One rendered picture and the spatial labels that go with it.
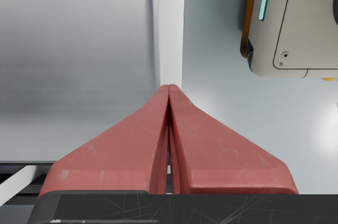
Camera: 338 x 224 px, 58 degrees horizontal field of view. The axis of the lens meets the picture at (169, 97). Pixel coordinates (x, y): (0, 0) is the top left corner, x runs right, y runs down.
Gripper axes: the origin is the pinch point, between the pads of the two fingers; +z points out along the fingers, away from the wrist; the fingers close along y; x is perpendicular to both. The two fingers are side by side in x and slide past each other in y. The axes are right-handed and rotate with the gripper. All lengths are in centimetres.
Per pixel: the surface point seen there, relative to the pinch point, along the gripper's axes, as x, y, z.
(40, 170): 24.4, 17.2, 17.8
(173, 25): 4.0, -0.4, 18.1
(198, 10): 34, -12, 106
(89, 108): 14.0, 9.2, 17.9
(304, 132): 99, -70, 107
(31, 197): 27.6, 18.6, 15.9
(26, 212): 34.2, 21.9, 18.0
